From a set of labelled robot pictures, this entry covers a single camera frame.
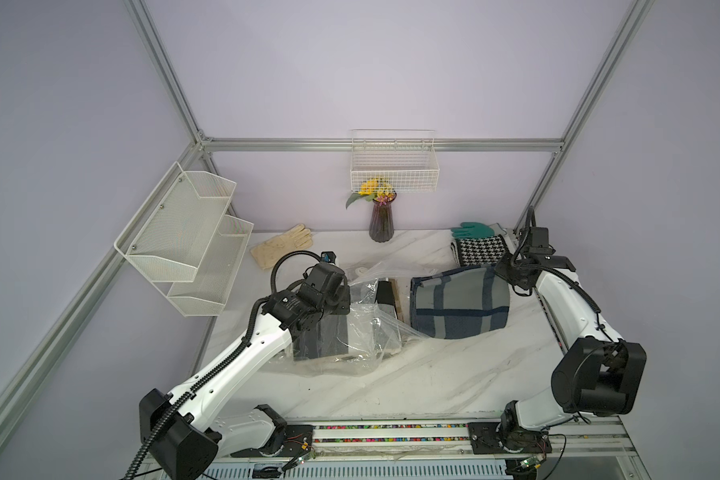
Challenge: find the beige leather glove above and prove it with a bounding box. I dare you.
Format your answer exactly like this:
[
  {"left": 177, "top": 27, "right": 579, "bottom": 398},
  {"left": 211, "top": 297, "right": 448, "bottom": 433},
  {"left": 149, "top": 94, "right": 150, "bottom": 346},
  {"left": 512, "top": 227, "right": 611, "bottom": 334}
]
[{"left": 250, "top": 224, "right": 313, "bottom": 270}]

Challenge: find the aluminium mounting rail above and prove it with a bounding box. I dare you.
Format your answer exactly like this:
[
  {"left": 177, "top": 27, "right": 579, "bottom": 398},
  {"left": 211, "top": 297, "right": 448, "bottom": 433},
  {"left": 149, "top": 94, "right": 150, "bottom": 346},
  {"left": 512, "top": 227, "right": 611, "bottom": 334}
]
[{"left": 140, "top": 415, "right": 637, "bottom": 464}]

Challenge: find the black white houndstooth scarf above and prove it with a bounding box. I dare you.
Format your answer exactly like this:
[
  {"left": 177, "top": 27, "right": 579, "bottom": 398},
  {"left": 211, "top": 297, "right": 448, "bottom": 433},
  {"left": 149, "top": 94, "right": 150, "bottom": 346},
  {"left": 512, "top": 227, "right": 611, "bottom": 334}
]
[{"left": 451, "top": 235, "right": 508, "bottom": 267}]

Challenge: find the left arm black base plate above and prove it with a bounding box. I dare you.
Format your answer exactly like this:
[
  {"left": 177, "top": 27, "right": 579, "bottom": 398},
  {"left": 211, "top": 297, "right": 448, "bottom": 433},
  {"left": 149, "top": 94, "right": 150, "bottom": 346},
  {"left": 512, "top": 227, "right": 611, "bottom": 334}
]
[{"left": 230, "top": 424, "right": 315, "bottom": 458}]

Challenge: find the yellow flower bouquet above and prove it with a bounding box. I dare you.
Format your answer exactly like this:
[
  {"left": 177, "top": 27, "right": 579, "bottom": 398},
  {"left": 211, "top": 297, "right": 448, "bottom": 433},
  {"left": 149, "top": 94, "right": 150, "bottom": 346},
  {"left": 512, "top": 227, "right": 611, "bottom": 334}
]
[{"left": 345, "top": 178, "right": 397, "bottom": 208}]

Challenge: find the clear plastic vacuum bag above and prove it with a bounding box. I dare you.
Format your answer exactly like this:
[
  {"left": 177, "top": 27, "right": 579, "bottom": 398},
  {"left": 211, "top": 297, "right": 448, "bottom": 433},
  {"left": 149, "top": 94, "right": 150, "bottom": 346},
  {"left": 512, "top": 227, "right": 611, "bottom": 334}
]
[{"left": 266, "top": 259, "right": 434, "bottom": 377}]

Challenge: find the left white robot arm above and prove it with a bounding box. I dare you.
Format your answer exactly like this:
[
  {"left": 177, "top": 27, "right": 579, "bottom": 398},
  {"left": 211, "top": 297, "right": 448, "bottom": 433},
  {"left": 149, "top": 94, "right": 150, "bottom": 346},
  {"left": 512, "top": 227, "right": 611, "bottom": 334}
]
[{"left": 124, "top": 251, "right": 350, "bottom": 479}]

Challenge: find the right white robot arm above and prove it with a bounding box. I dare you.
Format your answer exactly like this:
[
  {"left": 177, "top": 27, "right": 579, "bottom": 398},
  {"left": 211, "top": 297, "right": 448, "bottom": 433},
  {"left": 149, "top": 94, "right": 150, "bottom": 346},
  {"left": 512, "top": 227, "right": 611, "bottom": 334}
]
[{"left": 496, "top": 207, "right": 647, "bottom": 452}]

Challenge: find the dark grey folded scarf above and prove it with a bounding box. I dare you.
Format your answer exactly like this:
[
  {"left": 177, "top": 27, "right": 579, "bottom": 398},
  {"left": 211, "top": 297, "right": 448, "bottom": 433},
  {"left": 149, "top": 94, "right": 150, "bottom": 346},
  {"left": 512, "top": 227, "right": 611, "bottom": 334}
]
[{"left": 292, "top": 315, "right": 349, "bottom": 361}]

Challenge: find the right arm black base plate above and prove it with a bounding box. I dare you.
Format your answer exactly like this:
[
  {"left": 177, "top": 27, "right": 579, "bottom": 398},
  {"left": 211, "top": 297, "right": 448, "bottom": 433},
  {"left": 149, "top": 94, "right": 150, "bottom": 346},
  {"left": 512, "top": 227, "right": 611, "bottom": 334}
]
[{"left": 467, "top": 422, "right": 552, "bottom": 455}]

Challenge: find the white wire wall basket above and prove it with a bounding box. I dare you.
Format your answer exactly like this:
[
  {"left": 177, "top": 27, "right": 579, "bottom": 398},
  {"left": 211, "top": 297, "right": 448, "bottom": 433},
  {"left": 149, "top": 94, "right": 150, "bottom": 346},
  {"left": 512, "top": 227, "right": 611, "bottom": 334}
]
[{"left": 350, "top": 129, "right": 440, "bottom": 193}]

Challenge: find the white mesh two-tier shelf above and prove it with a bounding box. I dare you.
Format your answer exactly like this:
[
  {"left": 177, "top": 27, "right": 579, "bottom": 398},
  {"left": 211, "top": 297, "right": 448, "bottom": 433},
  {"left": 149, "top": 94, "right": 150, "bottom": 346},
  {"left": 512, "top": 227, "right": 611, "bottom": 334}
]
[{"left": 114, "top": 163, "right": 254, "bottom": 317}]

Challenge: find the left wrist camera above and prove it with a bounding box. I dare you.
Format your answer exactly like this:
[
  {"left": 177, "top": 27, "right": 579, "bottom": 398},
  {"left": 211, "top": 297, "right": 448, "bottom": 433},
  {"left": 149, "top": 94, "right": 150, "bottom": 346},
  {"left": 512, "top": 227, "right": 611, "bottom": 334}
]
[{"left": 320, "top": 251, "right": 336, "bottom": 265}]

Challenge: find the green rubber glove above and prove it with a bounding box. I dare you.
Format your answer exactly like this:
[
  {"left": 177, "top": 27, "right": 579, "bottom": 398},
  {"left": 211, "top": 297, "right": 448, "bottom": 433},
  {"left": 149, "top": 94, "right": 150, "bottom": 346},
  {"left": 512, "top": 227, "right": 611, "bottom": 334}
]
[{"left": 450, "top": 222, "right": 495, "bottom": 239}]

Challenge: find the grey blue plaid scarf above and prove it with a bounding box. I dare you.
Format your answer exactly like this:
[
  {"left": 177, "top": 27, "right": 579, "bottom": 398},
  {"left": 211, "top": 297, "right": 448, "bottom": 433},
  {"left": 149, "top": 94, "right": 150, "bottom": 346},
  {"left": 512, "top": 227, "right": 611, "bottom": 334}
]
[{"left": 409, "top": 265, "right": 510, "bottom": 340}]

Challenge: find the dark purple glass vase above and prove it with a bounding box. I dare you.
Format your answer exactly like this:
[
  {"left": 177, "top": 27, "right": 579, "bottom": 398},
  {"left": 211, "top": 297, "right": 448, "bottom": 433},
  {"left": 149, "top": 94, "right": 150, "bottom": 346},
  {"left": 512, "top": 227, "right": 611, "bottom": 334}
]
[{"left": 369, "top": 195, "right": 395, "bottom": 243}]

